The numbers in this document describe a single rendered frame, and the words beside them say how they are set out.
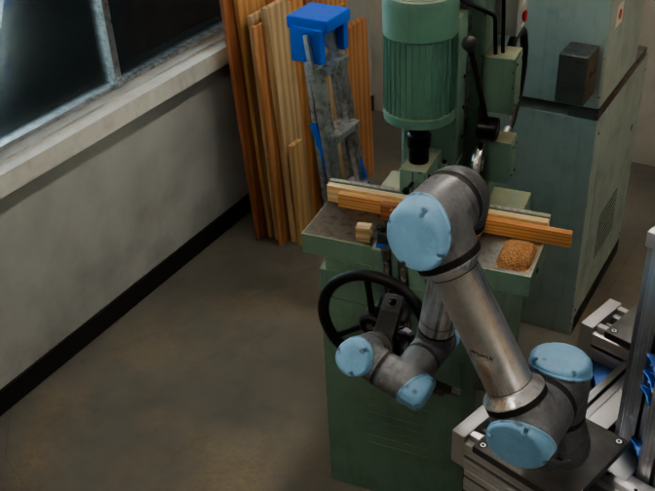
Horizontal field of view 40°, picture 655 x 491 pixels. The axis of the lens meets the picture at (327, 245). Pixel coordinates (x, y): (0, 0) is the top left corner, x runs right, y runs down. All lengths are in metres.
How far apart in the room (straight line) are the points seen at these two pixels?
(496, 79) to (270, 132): 1.56
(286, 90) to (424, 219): 2.31
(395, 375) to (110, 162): 1.92
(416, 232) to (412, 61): 0.72
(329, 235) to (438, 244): 0.91
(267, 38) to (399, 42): 1.54
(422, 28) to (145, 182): 1.78
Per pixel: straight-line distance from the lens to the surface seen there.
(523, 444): 1.64
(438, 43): 2.12
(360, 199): 2.43
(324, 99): 3.15
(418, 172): 2.28
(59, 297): 3.41
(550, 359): 1.74
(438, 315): 1.78
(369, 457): 2.79
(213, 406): 3.21
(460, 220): 1.51
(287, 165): 3.80
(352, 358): 1.76
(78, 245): 3.41
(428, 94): 2.16
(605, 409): 2.14
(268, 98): 3.69
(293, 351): 3.39
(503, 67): 2.35
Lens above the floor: 2.16
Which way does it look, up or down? 33 degrees down
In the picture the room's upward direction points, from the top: 3 degrees counter-clockwise
